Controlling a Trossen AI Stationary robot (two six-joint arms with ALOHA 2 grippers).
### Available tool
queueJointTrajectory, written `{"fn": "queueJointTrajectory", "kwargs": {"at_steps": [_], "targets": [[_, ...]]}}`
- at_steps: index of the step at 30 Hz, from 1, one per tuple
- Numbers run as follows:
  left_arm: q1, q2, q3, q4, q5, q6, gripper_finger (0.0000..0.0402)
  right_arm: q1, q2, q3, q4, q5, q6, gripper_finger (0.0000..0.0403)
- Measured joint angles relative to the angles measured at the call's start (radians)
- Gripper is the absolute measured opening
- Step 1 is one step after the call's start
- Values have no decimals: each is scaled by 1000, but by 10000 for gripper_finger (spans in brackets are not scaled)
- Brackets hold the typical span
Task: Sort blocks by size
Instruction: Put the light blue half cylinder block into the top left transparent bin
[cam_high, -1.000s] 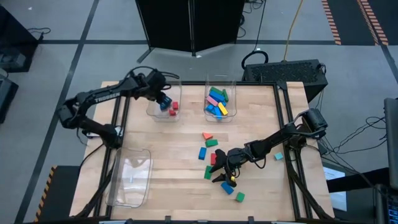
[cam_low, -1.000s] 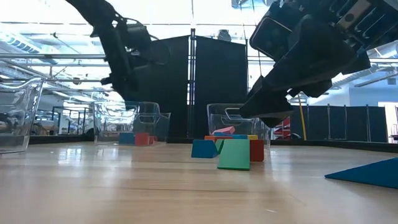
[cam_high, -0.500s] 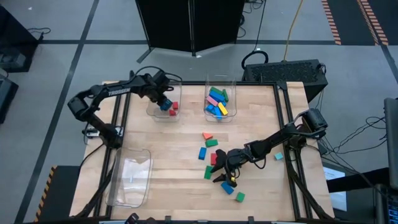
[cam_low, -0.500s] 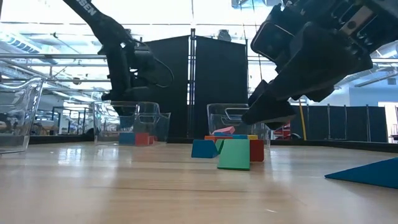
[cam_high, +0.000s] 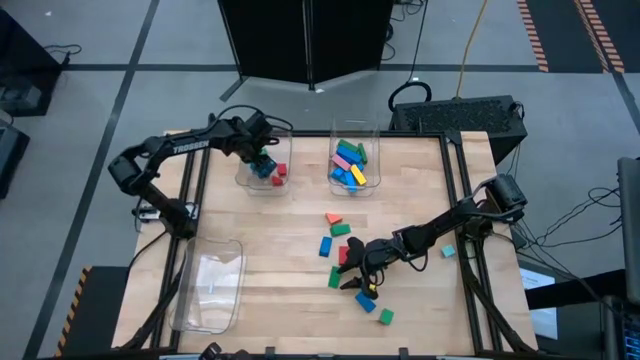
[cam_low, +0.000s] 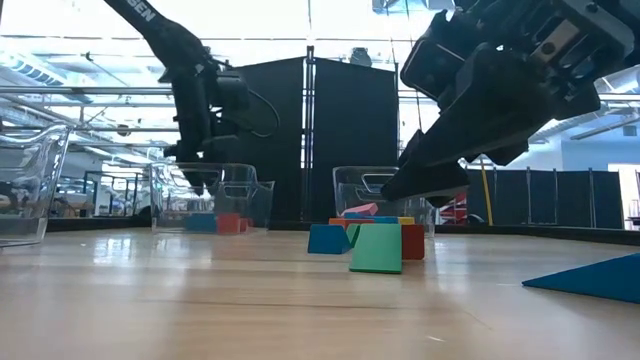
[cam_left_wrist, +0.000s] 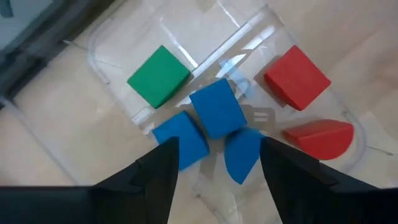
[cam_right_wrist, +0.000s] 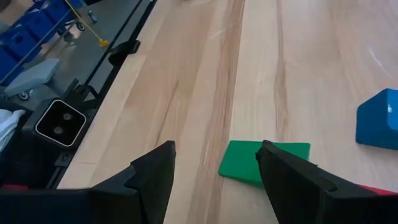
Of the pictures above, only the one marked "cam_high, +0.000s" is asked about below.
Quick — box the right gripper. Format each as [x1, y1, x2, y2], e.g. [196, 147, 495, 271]
[337, 233, 404, 301]

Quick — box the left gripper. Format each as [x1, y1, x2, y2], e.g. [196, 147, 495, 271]
[219, 110, 281, 177]

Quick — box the small clear plastic bin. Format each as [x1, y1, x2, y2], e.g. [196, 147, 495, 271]
[327, 117, 384, 197]
[234, 127, 294, 197]

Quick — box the blue wedge block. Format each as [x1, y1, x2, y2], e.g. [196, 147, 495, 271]
[354, 291, 377, 314]

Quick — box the black folding partition screen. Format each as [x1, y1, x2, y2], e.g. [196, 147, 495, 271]
[216, 0, 397, 103]

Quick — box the large clear plastic bin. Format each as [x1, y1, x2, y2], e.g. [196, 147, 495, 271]
[167, 235, 246, 334]

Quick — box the white paper sheet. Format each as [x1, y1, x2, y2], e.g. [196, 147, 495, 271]
[518, 267, 559, 341]

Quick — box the black perforated computer case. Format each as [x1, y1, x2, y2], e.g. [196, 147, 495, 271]
[388, 94, 529, 165]

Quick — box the black mat with hazard stripes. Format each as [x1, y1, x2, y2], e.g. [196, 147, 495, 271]
[55, 265, 132, 358]
[516, 0, 640, 75]

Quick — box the black equipment box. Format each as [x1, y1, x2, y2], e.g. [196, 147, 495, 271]
[0, 119, 31, 201]

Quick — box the black equipment cart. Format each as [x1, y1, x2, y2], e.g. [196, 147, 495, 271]
[0, 8, 64, 119]

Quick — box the grey monitor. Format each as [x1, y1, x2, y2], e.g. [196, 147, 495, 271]
[617, 157, 640, 306]

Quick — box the black metal table frame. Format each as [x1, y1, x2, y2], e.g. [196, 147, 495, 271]
[117, 112, 539, 354]

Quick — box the black coiled cable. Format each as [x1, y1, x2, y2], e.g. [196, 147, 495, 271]
[387, 0, 434, 114]

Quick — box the black cable bundle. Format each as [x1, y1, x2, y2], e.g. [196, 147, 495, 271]
[507, 144, 624, 251]

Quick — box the black floor cable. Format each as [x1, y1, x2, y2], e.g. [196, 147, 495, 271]
[43, 43, 83, 66]

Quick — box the yellow cable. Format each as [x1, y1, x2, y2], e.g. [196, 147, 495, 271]
[454, 0, 489, 99]

